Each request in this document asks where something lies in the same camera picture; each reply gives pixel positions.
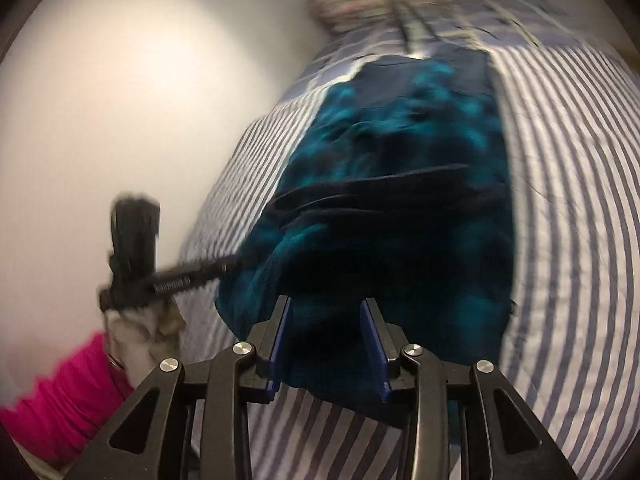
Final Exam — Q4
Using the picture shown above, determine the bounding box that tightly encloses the dark teal fleece jacket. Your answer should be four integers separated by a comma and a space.
216, 44, 514, 426

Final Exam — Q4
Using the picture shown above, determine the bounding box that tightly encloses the left pink sleeve forearm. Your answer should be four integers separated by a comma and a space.
1, 333, 134, 469

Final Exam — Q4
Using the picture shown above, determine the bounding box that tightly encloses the blue white striped bedsheet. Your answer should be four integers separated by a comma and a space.
180, 0, 639, 479

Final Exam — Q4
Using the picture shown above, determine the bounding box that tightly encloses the black mini tripod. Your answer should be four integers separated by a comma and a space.
385, 0, 442, 54

